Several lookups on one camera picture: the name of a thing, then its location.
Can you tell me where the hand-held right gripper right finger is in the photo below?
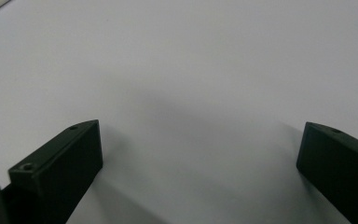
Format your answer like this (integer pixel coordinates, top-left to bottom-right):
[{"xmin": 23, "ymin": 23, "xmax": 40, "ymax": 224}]
[{"xmin": 296, "ymin": 121, "xmax": 358, "ymax": 224}]

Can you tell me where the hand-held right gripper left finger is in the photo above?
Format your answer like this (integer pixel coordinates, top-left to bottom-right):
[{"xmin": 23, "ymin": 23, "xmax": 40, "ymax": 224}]
[{"xmin": 1, "ymin": 119, "xmax": 103, "ymax": 224}]

